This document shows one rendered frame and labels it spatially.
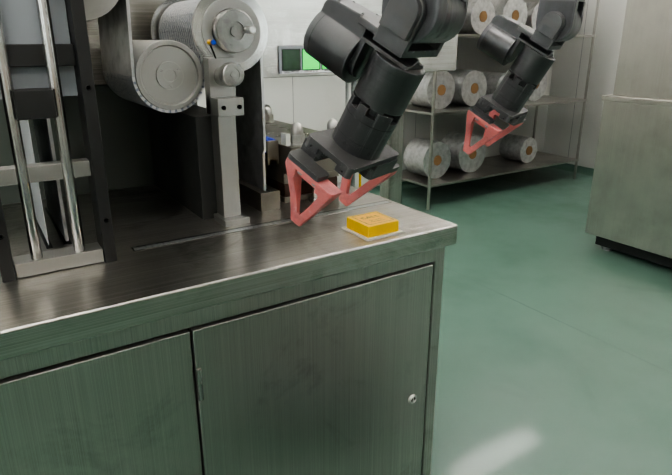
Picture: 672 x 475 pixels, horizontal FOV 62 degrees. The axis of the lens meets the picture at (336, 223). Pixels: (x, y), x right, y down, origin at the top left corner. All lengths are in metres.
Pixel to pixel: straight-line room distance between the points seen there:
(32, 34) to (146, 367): 0.50
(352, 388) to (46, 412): 0.53
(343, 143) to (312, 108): 3.71
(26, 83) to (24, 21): 0.08
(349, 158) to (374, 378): 0.64
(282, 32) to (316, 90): 2.80
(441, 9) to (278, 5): 1.01
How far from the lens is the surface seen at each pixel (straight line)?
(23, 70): 0.93
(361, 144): 0.59
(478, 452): 1.97
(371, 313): 1.07
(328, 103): 4.37
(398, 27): 0.54
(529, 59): 1.03
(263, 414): 1.04
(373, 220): 1.02
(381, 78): 0.57
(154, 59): 1.07
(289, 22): 1.54
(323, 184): 0.58
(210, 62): 1.06
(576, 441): 2.10
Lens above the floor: 1.24
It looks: 18 degrees down
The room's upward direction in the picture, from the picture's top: straight up
